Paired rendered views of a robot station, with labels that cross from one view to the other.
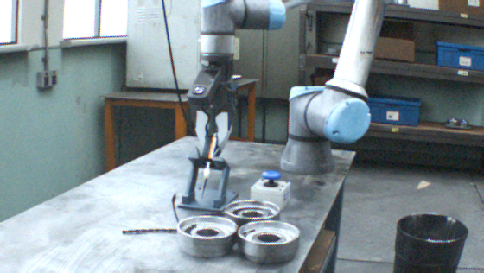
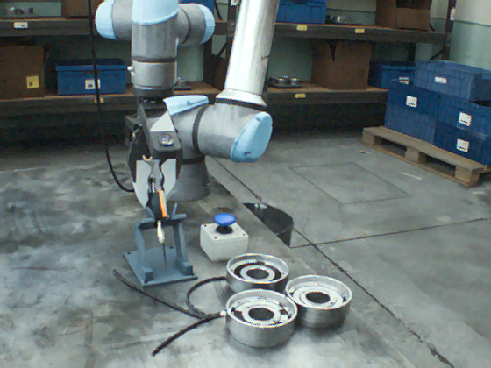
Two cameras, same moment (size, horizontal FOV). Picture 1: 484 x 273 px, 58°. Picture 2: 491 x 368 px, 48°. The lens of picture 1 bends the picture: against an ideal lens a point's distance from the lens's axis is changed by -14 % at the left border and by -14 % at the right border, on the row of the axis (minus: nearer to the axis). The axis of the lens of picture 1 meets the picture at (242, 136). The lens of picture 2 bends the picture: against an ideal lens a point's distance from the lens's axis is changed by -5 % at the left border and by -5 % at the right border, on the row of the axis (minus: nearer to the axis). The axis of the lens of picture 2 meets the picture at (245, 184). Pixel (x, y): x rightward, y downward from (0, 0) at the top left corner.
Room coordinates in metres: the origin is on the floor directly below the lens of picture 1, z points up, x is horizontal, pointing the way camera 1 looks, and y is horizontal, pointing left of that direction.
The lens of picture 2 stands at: (0.28, 0.58, 1.30)
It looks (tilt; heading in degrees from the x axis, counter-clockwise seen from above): 20 degrees down; 318
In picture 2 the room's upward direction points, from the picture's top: 4 degrees clockwise
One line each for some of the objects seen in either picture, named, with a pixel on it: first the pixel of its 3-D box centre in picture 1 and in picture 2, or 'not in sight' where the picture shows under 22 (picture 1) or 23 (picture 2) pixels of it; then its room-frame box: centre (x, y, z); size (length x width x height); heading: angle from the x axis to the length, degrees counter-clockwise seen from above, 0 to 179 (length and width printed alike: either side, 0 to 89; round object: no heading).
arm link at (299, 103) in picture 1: (311, 109); (184, 123); (1.35, -0.19, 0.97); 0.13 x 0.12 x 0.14; 25
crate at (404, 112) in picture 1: (393, 110); (89, 76); (4.26, -1.36, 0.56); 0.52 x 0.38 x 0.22; 69
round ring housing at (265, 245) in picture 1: (268, 242); (316, 301); (0.78, -0.05, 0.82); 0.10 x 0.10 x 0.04
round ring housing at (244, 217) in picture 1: (252, 219); (257, 278); (0.90, -0.02, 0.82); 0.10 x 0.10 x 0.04
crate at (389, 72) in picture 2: not in sight; (394, 74); (3.39, -4.02, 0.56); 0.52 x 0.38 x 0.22; 69
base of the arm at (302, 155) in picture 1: (308, 149); (181, 171); (1.36, -0.19, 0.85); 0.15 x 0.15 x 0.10
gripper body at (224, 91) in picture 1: (217, 81); (151, 119); (1.11, 0.06, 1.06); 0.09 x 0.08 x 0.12; 165
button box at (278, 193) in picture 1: (271, 193); (223, 238); (1.05, -0.07, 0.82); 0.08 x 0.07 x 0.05; 162
